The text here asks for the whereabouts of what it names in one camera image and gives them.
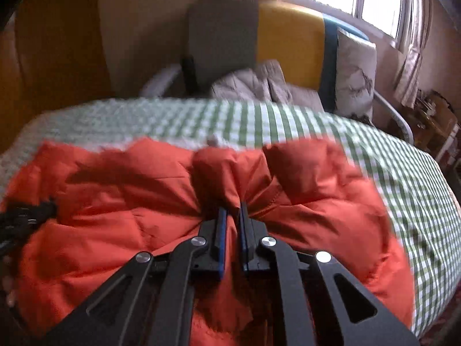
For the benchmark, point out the grey yellow teal headboard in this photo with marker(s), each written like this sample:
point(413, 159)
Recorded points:
point(227, 35)

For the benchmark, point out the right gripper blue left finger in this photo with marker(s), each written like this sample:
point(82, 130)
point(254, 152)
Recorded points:
point(210, 265)

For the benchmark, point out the green checked duvet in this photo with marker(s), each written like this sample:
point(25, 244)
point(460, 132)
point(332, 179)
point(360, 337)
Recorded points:
point(424, 211)

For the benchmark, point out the black bottle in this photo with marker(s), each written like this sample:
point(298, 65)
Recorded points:
point(189, 75)

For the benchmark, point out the wooden wardrobe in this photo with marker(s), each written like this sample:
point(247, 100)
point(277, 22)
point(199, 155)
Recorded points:
point(51, 58)

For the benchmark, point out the person left hand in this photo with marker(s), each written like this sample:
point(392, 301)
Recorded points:
point(8, 275)

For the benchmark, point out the white deer print pillow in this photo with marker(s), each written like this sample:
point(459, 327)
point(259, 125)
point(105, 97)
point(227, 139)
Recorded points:
point(356, 67)

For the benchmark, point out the floral curtain right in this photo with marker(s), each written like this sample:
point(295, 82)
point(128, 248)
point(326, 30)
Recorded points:
point(407, 79)

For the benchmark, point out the grey quilted blanket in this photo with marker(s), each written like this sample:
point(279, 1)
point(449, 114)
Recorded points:
point(265, 82)

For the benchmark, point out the cluttered wooden shelf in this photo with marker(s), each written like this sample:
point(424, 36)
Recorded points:
point(435, 127)

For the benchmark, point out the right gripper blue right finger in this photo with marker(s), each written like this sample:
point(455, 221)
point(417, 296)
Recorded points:
point(250, 233)

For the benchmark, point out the white bed rail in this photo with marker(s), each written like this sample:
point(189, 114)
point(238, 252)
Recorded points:
point(158, 84)

